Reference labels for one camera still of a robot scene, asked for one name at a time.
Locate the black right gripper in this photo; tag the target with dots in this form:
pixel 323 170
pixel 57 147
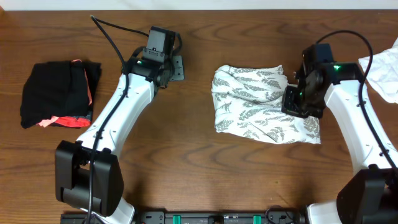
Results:
pixel 292 101

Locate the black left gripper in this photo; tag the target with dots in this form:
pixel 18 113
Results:
pixel 177 68

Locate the white fern print garment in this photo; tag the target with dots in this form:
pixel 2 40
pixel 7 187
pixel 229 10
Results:
pixel 248 103

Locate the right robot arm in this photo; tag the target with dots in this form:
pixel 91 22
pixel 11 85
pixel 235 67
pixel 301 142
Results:
pixel 371 194

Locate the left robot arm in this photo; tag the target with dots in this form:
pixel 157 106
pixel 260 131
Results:
pixel 87 172

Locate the plain white cloth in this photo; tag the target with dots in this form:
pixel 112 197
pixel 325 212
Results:
pixel 383 74

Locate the folded black and coral garment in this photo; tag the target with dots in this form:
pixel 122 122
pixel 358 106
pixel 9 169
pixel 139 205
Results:
pixel 60 94

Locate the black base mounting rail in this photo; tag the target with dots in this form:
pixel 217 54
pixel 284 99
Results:
pixel 273 215

